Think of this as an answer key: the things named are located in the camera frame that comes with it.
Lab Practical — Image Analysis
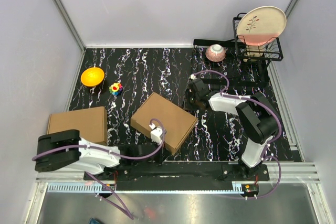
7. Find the pink patterned bowl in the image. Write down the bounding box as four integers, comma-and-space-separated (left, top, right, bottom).
205, 44, 226, 62

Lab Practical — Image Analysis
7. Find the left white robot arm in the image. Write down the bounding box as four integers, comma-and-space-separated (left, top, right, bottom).
32, 127, 166, 180

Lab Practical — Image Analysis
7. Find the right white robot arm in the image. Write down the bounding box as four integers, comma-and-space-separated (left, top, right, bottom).
187, 75, 282, 180

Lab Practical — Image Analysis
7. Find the rainbow plush flower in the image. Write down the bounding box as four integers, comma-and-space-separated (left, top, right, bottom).
109, 83, 123, 95

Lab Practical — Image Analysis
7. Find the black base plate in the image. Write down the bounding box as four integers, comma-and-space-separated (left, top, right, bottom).
96, 161, 270, 182

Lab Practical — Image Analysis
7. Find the black wire dish rack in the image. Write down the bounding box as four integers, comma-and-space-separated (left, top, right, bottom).
192, 13, 284, 88

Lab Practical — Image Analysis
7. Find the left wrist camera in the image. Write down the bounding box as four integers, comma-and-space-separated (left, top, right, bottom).
149, 124, 165, 145

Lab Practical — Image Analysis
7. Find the orange bowl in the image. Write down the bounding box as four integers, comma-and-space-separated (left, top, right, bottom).
80, 67, 104, 87

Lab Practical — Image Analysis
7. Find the brown cardboard box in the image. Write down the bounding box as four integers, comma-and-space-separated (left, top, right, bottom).
131, 92, 198, 155
47, 106, 108, 145

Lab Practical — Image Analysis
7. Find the cream pink plate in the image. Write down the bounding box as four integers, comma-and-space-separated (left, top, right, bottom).
237, 6, 287, 46

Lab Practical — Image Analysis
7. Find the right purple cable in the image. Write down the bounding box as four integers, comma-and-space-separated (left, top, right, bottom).
190, 70, 283, 200

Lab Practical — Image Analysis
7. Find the folded brown cardboard box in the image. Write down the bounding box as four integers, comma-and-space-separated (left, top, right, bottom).
47, 106, 108, 145

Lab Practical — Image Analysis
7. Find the aluminium rail frame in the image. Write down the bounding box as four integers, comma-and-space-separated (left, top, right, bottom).
38, 162, 335, 223

